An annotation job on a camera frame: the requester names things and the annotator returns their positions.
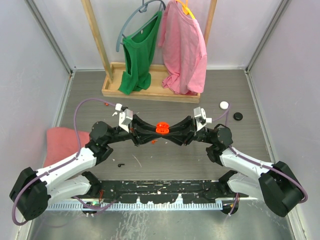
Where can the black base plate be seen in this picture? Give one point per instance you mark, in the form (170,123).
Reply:
(161,191)

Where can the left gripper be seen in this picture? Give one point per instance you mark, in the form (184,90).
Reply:
(134,133)

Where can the green t-shirt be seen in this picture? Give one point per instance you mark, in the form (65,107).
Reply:
(139,50)

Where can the red folded cloth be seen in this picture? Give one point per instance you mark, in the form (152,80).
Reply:
(62,144)

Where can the orange earbud case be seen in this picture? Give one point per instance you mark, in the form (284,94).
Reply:
(162,128)

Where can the pink t-shirt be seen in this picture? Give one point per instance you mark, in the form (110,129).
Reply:
(184,52)

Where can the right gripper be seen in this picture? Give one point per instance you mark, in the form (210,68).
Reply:
(188,123)

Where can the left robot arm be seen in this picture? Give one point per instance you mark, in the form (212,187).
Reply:
(35,190)

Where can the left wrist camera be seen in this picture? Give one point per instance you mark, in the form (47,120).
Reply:
(125,117)

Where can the white cable duct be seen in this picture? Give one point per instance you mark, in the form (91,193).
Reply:
(74,205)

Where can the wooden clothes rack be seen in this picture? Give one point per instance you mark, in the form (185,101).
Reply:
(114,72)

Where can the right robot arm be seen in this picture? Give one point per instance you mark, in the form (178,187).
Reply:
(273,183)

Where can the yellow hanger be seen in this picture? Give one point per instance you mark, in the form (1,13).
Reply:
(185,8)

